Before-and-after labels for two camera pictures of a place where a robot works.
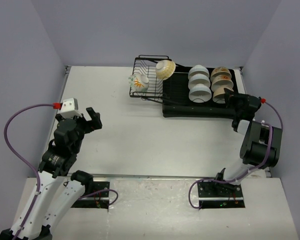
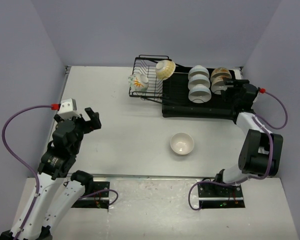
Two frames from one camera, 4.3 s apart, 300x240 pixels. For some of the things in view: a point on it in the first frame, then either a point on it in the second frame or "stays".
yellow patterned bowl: (165, 69) stays
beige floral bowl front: (219, 96) → (182, 144)
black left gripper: (91, 125) stays
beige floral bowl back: (221, 70) stays
